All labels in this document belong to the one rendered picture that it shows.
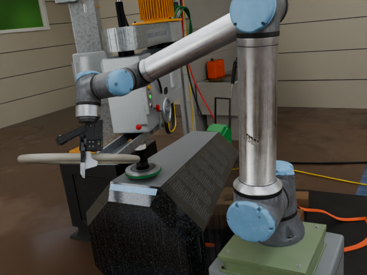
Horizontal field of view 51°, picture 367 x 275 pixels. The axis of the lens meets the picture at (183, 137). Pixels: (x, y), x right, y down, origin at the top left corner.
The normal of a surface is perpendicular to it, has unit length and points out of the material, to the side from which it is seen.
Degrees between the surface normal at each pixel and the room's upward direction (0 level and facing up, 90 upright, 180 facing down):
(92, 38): 90
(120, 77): 83
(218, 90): 90
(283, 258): 3
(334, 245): 0
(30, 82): 90
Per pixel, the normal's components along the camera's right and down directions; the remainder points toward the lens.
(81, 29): 0.04, 0.29
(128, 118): -0.23, 0.30
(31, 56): 0.85, 0.07
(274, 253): -0.15, -0.95
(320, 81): -0.51, 0.30
